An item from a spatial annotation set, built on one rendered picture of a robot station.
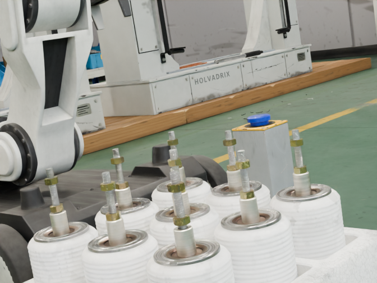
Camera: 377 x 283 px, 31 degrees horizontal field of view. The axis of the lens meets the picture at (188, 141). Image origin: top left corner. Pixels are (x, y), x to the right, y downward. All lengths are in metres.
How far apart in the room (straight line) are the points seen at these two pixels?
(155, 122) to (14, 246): 2.27
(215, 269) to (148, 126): 2.69
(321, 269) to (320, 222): 0.07
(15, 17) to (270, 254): 0.79
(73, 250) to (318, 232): 0.32
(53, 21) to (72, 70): 0.12
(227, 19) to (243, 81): 3.34
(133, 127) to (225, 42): 4.19
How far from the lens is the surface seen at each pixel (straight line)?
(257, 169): 1.15
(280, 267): 0.82
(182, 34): 7.83
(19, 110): 1.51
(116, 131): 3.26
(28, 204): 1.29
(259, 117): 1.15
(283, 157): 1.16
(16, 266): 1.20
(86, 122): 3.24
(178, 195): 0.73
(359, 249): 0.91
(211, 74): 3.85
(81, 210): 1.30
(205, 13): 7.56
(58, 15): 1.42
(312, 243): 0.90
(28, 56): 1.39
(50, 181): 0.91
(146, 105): 3.55
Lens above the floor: 0.50
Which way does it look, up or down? 9 degrees down
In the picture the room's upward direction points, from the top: 9 degrees counter-clockwise
